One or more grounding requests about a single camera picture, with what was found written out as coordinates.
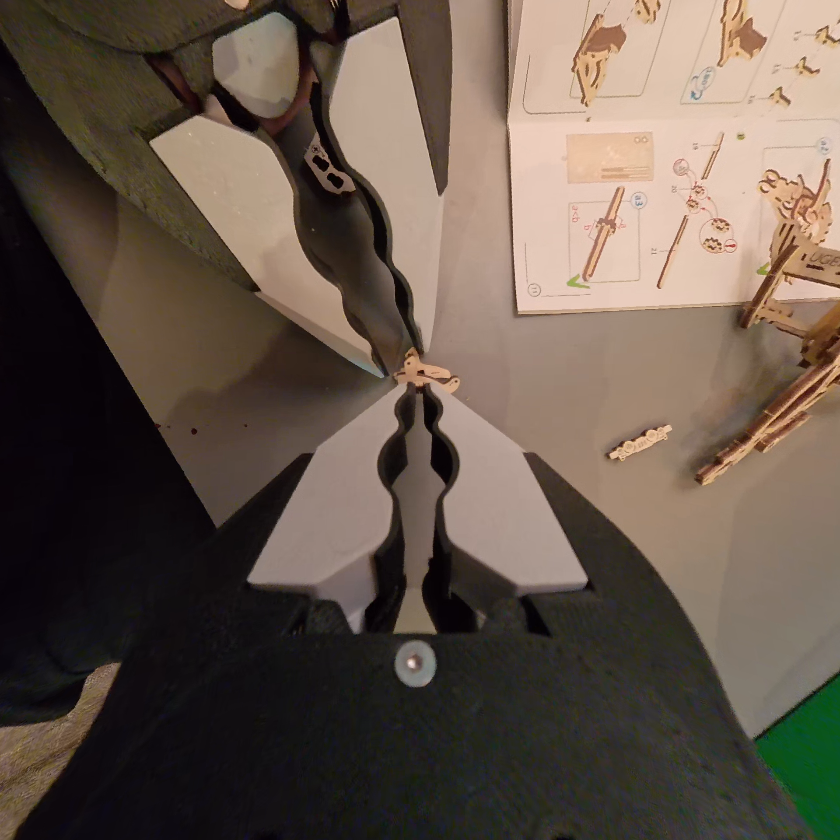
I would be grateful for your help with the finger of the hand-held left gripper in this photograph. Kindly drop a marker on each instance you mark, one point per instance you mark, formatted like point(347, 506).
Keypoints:
point(400, 131)
point(236, 197)

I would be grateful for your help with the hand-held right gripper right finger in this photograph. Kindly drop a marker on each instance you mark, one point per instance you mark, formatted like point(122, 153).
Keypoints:
point(505, 525)

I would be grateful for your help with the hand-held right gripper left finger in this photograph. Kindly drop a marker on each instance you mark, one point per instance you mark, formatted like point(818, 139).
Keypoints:
point(321, 525)

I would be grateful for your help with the small hooked wooden part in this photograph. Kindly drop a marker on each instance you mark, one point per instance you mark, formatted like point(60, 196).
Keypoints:
point(426, 375)

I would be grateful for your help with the wooden model assembly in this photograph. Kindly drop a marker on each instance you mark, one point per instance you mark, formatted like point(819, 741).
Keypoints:
point(781, 394)

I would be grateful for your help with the small flat wooden strip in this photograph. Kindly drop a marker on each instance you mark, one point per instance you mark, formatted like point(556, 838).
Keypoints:
point(640, 443)

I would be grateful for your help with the paper instruction booklet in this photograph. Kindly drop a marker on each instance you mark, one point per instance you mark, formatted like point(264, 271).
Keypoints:
point(630, 216)

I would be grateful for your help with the dark cloth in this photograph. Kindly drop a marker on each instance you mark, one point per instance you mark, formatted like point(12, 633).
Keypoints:
point(59, 394)

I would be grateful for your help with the green mat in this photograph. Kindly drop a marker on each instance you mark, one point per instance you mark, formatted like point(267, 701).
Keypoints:
point(804, 768)

